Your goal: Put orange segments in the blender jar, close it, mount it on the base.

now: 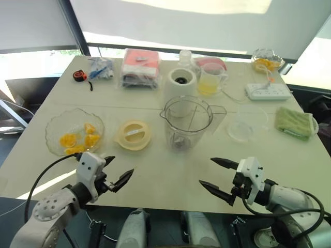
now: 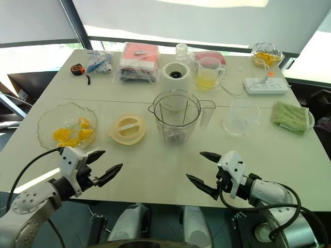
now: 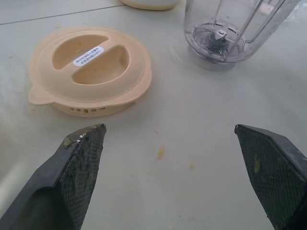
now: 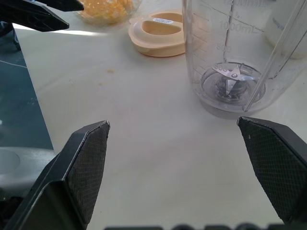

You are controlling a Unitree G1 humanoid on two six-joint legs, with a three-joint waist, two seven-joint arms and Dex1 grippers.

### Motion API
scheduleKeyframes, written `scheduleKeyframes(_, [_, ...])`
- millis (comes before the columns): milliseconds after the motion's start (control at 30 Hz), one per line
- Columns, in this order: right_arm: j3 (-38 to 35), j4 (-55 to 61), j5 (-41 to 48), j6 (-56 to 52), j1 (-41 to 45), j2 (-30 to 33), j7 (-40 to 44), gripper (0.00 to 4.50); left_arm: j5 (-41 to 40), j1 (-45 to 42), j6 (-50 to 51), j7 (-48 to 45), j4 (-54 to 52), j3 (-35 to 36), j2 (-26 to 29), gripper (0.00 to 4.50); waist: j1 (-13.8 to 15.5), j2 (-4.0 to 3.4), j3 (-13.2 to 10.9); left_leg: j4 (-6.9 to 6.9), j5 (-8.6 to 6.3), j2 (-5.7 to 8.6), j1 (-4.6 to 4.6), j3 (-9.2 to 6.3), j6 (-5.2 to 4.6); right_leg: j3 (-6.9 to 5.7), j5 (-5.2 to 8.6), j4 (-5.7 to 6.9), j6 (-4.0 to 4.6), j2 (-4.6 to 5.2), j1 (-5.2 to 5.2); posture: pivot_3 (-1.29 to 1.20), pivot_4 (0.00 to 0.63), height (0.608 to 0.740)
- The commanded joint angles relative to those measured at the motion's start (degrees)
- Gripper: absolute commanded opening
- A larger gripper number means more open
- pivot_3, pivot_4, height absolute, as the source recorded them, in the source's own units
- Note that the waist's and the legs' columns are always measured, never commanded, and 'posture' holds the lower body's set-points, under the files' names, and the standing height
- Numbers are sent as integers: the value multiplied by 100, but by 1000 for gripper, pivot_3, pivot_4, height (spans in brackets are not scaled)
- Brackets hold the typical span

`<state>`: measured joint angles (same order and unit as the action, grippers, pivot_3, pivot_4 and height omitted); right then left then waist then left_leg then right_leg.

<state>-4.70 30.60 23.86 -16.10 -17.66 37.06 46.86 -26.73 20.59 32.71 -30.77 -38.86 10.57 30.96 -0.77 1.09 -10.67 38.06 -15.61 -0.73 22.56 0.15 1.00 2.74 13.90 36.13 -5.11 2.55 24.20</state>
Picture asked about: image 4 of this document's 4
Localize beige blender lid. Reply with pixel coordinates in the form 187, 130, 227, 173
128, 9, 187, 58

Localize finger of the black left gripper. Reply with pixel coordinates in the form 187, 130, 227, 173
0, 0, 70, 33
24, 0, 85, 12

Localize clear plastic blender jar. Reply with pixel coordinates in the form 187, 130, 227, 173
181, 0, 307, 120

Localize clear glass bowl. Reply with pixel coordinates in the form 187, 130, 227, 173
75, 0, 142, 24

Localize steel blender blade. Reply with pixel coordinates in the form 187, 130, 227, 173
212, 64, 256, 99

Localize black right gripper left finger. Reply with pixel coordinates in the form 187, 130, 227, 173
0, 120, 111, 230

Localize white blender base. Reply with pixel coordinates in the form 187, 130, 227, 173
263, 0, 307, 59

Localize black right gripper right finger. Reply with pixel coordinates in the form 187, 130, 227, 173
236, 116, 307, 225

